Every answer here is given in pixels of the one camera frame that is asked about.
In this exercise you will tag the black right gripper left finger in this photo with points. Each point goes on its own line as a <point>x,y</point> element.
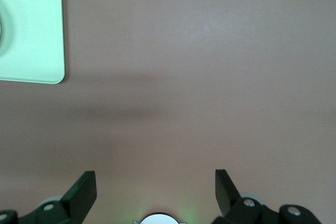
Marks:
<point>76,197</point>

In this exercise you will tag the mint green rectangular tray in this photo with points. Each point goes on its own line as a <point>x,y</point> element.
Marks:
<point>39,37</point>

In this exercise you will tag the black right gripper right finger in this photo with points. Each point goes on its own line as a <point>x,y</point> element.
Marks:
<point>228,197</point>

